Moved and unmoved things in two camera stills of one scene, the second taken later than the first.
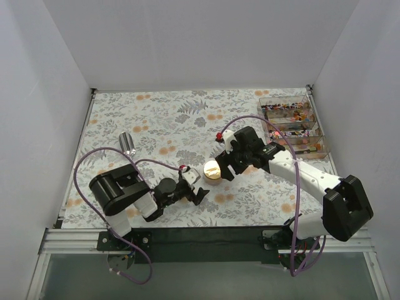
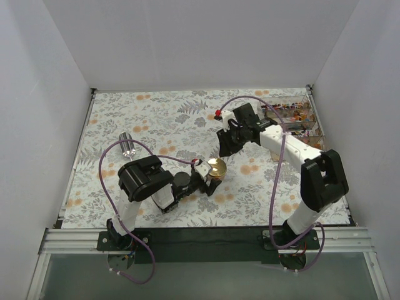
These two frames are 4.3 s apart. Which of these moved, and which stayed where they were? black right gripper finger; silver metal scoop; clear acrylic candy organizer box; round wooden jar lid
Moved: black right gripper finger
Stayed: clear acrylic candy organizer box; silver metal scoop; round wooden jar lid
